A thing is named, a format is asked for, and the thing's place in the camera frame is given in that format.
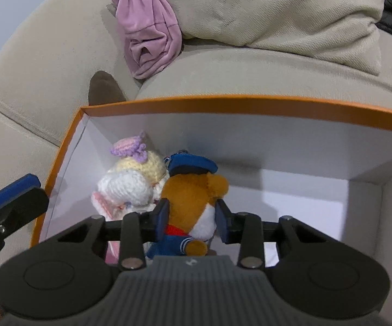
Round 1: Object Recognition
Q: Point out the white crochet bunny doll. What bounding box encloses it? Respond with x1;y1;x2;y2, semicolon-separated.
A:
91;131;170;266

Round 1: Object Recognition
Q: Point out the brown plush bear blue cap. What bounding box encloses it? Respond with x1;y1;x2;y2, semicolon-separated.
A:
145;149;230;259

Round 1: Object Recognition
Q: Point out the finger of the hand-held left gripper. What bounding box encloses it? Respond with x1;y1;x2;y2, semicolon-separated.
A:
0;174;50;246

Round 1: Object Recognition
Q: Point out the beige sofa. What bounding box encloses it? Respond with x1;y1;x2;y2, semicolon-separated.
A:
0;0;392;279

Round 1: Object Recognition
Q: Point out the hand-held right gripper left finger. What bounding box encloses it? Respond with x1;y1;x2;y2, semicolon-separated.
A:
57;199;171;271

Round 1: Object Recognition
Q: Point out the pink garment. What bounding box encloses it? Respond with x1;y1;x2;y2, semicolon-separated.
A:
103;0;183;81

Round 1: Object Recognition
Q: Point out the orange cardboard box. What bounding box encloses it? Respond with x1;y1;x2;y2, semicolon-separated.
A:
29;95;392;269

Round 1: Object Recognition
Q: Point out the beige cushion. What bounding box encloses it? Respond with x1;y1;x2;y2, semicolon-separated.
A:
148;0;387;76

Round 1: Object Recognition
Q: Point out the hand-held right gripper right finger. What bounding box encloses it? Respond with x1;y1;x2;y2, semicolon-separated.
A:
214;200;337;270

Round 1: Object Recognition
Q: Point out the person's left foot brown sock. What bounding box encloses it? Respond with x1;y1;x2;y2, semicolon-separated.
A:
89;71;127;107

